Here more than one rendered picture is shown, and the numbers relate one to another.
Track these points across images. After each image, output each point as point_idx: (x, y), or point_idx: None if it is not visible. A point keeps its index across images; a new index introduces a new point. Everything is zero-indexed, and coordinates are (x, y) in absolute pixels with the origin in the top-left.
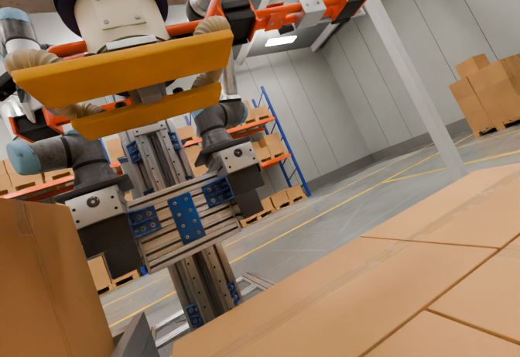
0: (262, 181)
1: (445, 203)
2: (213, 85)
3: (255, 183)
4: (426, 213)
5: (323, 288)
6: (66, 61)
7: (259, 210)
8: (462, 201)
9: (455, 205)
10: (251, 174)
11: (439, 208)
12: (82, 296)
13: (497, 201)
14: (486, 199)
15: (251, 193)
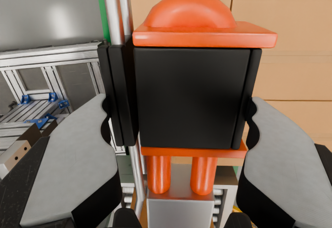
0: (33, 126)
1: None
2: None
3: (37, 134)
4: (151, 7)
5: None
6: None
7: (56, 123)
8: None
9: None
10: (29, 142)
11: None
12: (146, 212)
13: None
14: None
15: (46, 136)
